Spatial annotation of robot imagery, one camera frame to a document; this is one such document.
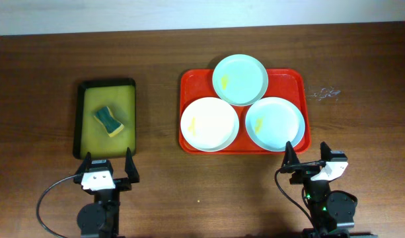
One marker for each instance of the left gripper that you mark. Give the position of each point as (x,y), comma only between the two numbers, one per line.
(121,180)

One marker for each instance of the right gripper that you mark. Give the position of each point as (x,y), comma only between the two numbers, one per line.
(301,173)

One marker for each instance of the light blue plate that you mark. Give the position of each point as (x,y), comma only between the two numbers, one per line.
(272,122)

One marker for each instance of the green and yellow sponge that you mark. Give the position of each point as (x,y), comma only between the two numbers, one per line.
(106,118)

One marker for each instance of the mint green plate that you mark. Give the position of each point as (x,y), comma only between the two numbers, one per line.
(240,80)

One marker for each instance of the white plate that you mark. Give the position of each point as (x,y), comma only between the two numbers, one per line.
(209,124)

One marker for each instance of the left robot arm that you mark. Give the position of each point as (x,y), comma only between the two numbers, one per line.
(101,218)

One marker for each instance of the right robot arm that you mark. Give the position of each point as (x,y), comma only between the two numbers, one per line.
(330,212)

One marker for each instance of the black tray with yellow liquid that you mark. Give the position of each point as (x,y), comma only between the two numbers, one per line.
(90,136)

